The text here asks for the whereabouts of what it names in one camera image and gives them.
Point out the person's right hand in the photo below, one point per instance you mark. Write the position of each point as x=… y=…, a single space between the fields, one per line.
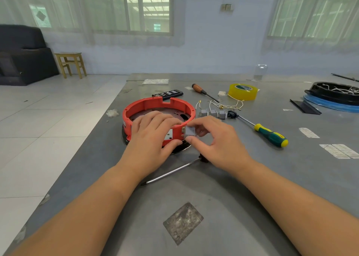
x=221 y=146

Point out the person's left hand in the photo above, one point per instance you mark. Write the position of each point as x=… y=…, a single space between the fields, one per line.
x=148 y=149

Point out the small grey rocker switch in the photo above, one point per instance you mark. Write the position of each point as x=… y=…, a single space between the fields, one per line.
x=189 y=131
x=212 y=114
x=203 y=114
x=221 y=114

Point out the small black plug connector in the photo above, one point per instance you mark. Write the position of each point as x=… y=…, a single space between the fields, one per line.
x=232 y=114

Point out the red round appliance base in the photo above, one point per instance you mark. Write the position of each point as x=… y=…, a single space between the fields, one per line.
x=132 y=108

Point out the person's left forearm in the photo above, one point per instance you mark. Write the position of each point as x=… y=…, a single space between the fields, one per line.
x=78 y=219

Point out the person's right forearm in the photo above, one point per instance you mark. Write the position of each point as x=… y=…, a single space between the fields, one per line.
x=297 y=214

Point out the black round appliance part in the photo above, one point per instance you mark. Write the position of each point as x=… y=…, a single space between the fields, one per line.
x=328 y=93

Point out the yellow tape roll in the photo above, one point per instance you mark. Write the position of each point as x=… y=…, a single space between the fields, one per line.
x=235 y=96

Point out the black remote control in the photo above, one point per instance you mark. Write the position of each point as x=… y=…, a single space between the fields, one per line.
x=167 y=94

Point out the white paper sheet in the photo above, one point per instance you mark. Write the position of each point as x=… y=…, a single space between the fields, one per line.
x=155 y=81

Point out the narrow white tape strip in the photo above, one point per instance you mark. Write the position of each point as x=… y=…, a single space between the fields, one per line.
x=309 y=132

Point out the black flat plate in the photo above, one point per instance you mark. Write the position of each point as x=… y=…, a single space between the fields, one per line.
x=306 y=107

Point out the wide white tape strips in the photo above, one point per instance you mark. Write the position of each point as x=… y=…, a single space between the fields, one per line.
x=339 y=151

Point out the small wooden stool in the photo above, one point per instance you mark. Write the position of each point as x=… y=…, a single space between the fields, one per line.
x=70 y=55

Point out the sheer white curtain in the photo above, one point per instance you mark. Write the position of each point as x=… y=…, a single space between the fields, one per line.
x=17 y=6
x=311 y=44

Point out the thin black rod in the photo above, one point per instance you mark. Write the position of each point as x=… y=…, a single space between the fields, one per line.
x=345 y=77

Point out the large barred window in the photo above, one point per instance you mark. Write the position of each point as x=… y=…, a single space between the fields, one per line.
x=314 y=9
x=106 y=9

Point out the black armchair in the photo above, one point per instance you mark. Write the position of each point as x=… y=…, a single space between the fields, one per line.
x=25 y=57

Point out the white wall box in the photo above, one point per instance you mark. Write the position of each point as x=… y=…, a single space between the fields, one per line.
x=226 y=7

